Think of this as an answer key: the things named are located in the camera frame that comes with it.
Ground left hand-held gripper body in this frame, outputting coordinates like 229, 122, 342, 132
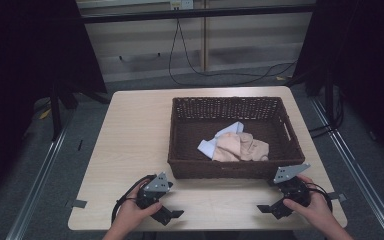
135, 171, 174, 211

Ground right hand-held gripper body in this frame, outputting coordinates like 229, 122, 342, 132
267, 162, 313, 208

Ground light blue cloth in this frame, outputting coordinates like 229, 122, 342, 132
196, 121, 246, 159

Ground peach cloth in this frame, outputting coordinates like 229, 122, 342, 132
211, 131, 270, 163

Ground dark brown wicker basket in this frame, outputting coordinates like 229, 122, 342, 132
166, 96, 306, 180

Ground person's left hand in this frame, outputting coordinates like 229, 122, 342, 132
112, 179, 164, 234

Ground person's right hand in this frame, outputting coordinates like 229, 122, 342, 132
282, 174, 332, 232

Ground grey tape piece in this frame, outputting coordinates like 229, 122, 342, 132
65, 198, 89, 210
327, 192, 348, 203

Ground black metal stand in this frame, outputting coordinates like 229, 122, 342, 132
323, 71, 345, 132
49, 81, 79, 142

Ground dark curtain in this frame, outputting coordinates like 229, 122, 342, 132
292, 0, 384, 169
0, 0, 108, 211

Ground black horizontal bar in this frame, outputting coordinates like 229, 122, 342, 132
80, 4, 316, 25

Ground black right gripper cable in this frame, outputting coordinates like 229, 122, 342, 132
305, 181, 334, 214

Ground black floor cables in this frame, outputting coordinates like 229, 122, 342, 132
307, 94, 345, 140

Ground metal floor rail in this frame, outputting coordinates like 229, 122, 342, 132
309, 95, 384, 240
5, 121, 72, 240

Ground black wall cable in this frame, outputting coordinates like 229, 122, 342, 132
167, 18, 298, 87

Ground wooden wall post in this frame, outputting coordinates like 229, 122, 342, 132
201, 0, 212, 73

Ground white wall socket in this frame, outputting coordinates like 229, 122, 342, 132
169, 0, 195, 11

